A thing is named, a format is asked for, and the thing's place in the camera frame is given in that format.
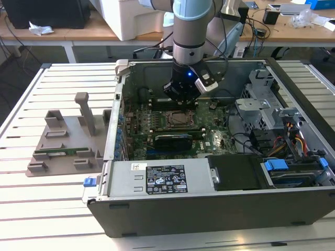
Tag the white printer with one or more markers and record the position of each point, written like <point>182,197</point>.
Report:
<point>131,23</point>

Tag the grey-brown parts rack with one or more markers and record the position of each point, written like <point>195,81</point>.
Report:
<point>70,130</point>

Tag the large black box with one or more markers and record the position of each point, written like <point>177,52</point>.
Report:
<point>47,13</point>

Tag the black connector block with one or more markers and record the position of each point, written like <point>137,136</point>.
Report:
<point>260,139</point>

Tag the metal drive cage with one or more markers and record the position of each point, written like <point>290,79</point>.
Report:
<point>251,104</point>

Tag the black plastic shroud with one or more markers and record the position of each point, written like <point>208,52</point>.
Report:
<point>235,172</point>

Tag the black graphics card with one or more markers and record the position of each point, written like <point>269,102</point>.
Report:
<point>172,142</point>

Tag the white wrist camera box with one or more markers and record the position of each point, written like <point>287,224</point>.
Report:
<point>208,85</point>

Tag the blue drive bay clip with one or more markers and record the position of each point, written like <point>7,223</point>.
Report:
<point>324,162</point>

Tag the wooden desk with white legs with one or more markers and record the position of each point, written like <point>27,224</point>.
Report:
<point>15,34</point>

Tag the crumpled clear plastic bag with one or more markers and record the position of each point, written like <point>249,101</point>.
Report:
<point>303,18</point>

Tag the black open PC case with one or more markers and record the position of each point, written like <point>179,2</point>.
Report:
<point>209,217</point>

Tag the installed RAM stick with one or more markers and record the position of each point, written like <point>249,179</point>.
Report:
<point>178,130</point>

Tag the blue cardboard box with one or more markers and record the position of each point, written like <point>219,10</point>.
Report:
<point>322,4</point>

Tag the white flat device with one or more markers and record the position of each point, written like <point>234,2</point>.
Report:
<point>290,9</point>

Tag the small black cube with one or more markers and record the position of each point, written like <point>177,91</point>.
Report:
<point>270,17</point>

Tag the crumpled white paper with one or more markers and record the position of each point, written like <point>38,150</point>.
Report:
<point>40,29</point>

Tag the black power adapter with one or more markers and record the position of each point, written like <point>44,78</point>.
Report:
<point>260,32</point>

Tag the hard disk in blue carrier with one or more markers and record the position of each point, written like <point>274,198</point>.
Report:
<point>276,165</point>

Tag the small blue card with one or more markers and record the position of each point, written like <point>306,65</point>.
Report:
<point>251,4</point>

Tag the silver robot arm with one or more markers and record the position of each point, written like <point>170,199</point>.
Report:
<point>188,31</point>

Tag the green motherboard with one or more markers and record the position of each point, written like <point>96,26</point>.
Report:
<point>214,136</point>

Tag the CPU socket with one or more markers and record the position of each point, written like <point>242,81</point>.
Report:
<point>168,123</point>

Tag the black RAM slot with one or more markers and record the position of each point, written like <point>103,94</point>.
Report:
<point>165,105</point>

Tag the small white box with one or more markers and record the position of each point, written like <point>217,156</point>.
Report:
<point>330,25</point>

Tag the silver power supply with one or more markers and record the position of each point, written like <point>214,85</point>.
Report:
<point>123,180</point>

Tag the blue case clip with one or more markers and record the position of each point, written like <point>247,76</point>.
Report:
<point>89,182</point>

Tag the wooden desk with clutter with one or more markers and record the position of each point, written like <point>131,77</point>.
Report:
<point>288,34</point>

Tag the green RAM stick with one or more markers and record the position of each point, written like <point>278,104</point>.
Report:
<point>76,150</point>

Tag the black round cylinder part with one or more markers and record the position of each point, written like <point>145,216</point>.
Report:
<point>143,94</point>

